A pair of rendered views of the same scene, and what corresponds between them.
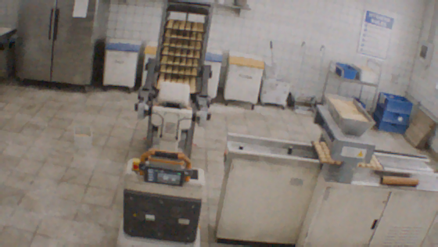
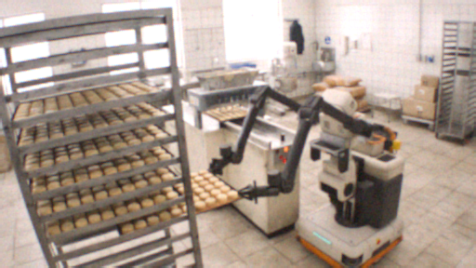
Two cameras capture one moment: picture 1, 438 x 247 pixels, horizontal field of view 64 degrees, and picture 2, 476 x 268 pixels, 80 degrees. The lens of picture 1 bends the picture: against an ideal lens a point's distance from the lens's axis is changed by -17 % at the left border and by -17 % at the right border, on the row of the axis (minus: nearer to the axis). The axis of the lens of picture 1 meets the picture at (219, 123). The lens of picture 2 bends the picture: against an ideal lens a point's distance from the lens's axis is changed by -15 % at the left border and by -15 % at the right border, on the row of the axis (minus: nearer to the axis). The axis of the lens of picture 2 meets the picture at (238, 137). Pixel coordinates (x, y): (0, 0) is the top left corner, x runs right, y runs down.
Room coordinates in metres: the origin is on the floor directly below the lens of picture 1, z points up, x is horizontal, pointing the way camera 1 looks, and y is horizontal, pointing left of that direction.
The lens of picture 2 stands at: (4.20, 1.90, 1.73)
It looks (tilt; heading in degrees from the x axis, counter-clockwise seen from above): 19 degrees down; 246
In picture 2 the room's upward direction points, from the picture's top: 4 degrees counter-clockwise
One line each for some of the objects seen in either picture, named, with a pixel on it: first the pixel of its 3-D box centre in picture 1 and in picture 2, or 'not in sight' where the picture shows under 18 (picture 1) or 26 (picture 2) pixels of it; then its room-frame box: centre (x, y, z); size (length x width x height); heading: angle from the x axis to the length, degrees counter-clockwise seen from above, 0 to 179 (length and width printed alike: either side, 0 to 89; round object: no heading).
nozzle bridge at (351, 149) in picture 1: (339, 142); (230, 103); (2.97, -0.97, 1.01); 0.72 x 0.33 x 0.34; 4
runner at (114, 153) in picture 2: not in sight; (103, 154); (4.21, 0.70, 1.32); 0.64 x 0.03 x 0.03; 7
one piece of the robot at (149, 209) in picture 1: (162, 196); (363, 179); (2.47, 0.30, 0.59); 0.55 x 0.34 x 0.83; 96
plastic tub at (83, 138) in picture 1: (82, 137); not in sight; (4.11, 1.54, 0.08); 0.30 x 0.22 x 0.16; 23
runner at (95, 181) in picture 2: not in sight; (108, 177); (4.21, 0.70, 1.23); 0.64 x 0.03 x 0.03; 7
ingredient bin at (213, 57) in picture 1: (201, 74); not in sight; (6.39, 0.40, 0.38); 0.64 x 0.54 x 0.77; 5
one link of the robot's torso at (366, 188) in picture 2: not in sight; (347, 191); (2.72, 0.39, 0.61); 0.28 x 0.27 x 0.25; 96
